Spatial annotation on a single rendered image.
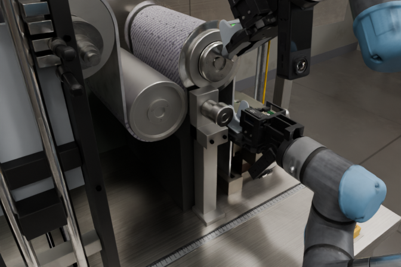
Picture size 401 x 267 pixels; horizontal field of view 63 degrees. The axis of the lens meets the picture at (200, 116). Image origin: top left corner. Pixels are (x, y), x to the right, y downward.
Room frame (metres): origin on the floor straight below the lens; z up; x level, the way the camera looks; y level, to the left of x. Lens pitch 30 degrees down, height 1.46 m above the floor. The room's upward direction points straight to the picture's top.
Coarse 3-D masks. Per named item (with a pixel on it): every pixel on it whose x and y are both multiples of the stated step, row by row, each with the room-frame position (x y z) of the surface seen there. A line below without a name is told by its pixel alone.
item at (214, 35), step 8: (208, 32) 0.58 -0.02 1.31; (216, 32) 0.59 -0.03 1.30; (200, 40) 0.57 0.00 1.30; (208, 40) 0.58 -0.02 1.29; (216, 40) 0.59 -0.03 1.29; (192, 48) 0.56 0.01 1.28; (200, 48) 0.57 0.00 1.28; (192, 56) 0.56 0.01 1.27; (192, 64) 0.56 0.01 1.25; (192, 72) 0.56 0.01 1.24; (232, 72) 0.61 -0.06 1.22; (192, 80) 0.56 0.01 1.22; (200, 80) 0.57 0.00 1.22; (208, 80) 0.58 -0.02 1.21; (224, 80) 0.60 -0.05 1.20
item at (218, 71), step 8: (208, 48) 0.57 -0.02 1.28; (216, 48) 0.57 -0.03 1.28; (200, 56) 0.57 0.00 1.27; (208, 56) 0.56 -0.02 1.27; (216, 56) 0.58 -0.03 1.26; (200, 64) 0.56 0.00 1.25; (208, 64) 0.56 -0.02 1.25; (216, 64) 0.57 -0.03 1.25; (224, 64) 0.59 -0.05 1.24; (232, 64) 0.59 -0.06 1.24; (200, 72) 0.57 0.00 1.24; (208, 72) 0.56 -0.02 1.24; (216, 72) 0.57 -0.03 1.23; (224, 72) 0.58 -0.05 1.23; (216, 80) 0.57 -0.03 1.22
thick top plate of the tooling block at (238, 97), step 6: (240, 96) 0.89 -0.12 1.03; (246, 96) 0.89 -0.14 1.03; (234, 102) 0.85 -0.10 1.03; (252, 102) 0.85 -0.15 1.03; (234, 108) 0.81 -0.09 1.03; (246, 150) 0.64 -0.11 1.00; (240, 156) 0.66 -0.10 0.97; (246, 156) 0.64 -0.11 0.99; (252, 156) 0.63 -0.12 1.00; (258, 156) 0.62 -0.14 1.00; (252, 162) 0.62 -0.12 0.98
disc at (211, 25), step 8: (200, 24) 0.58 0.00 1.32; (208, 24) 0.59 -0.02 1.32; (216, 24) 0.60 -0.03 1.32; (192, 32) 0.57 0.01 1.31; (200, 32) 0.58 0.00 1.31; (192, 40) 0.57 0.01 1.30; (184, 48) 0.56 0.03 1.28; (184, 56) 0.56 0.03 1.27; (240, 56) 0.63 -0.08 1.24; (184, 64) 0.56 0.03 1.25; (184, 72) 0.56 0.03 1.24; (184, 80) 0.56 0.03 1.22; (192, 88) 0.57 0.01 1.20
